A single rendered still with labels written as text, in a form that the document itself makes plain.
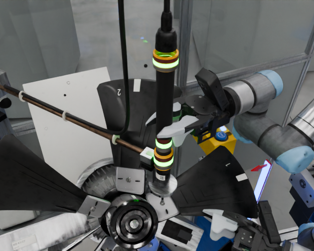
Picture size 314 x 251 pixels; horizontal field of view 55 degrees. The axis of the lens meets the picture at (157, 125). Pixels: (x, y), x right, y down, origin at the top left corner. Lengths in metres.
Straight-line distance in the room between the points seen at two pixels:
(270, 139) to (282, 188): 1.76
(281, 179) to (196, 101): 1.96
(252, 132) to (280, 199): 1.68
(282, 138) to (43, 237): 0.66
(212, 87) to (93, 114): 0.49
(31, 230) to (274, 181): 1.98
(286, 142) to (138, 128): 0.35
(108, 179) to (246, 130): 0.40
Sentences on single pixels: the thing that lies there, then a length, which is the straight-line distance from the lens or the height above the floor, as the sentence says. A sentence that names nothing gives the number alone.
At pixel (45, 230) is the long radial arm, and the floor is 1.13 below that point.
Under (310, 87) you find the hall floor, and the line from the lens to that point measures 3.71.
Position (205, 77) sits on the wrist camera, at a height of 1.55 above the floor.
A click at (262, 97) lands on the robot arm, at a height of 1.45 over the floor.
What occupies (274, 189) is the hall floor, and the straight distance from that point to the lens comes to 2.48.
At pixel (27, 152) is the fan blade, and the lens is 0.70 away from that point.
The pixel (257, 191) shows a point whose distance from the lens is 1.06.
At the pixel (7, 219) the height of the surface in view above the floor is 1.14.
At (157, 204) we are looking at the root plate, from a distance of 0.82.
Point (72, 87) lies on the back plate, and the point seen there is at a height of 1.33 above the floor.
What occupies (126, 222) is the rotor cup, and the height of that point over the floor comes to 1.23.
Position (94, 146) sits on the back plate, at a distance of 0.98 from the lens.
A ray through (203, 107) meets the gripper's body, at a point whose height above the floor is 1.47.
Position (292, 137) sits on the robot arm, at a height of 1.39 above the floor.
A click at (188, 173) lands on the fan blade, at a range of 0.87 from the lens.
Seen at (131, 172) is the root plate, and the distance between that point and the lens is 0.78.
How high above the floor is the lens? 1.87
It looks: 42 degrees down
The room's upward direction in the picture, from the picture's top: straight up
